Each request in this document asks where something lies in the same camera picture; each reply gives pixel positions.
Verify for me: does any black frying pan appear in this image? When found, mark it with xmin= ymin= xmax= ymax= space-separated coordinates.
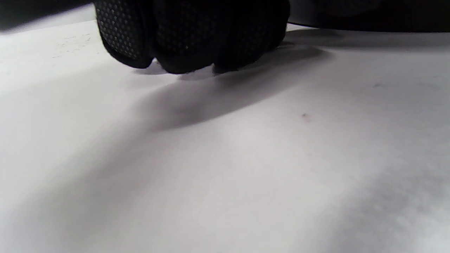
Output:
xmin=288 ymin=0 xmax=450 ymax=33

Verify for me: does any person's left hand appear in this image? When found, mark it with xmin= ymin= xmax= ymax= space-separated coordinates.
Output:
xmin=93 ymin=0 xmax=291 ymax=74

